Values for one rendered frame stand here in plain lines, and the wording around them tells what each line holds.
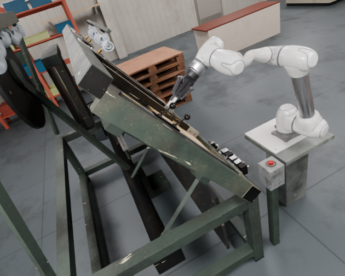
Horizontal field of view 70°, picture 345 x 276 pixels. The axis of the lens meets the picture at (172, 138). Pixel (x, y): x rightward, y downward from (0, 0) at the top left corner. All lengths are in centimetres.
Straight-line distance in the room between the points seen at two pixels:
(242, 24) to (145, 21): 409
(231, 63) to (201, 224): 100
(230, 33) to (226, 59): 543
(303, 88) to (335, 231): 134
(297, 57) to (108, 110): 113
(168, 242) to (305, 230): 136
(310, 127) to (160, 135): 123
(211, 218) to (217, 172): 38
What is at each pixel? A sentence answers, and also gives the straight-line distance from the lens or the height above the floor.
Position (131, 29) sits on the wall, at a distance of 963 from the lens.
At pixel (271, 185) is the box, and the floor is 80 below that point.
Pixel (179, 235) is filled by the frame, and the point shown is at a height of 79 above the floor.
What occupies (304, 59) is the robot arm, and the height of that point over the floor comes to 153.
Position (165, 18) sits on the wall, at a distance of 1003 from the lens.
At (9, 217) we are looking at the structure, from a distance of 129.
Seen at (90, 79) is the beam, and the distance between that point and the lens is 98.
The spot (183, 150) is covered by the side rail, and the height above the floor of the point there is 140.
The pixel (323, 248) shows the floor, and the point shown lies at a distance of 253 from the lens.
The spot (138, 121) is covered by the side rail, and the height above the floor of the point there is 165.
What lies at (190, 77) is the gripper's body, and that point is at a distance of 138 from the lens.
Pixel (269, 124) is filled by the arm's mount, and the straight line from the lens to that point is 245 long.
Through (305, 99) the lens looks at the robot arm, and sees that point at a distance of 189.
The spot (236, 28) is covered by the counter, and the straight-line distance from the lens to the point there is 675.
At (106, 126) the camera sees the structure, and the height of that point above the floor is 166.
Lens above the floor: 214
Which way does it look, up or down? 33 degrees down
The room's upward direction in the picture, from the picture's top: 18 degrees counter-clockwise
